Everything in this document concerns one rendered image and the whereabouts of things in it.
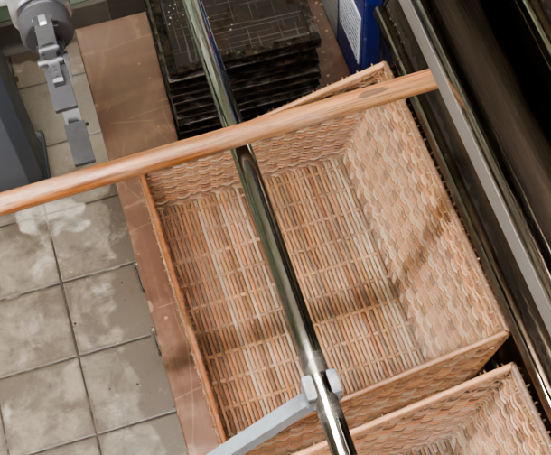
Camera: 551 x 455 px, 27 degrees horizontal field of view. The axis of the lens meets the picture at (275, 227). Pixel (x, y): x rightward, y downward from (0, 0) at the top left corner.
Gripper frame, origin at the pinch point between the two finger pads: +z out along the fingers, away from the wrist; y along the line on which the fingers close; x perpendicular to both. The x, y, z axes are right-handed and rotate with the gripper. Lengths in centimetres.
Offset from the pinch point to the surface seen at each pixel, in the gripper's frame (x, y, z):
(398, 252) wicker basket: -48, 54, 7
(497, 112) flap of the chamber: -46, -23, 28
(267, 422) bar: -13.2, 9.2, 44.4
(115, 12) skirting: -15, 115, -113
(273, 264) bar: -19.7, 1.1, 27.2
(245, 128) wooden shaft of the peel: -21.8, -2.3, 8.5
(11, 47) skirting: 15, 118, -114
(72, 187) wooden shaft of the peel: 2.1, -1.6, 9.5
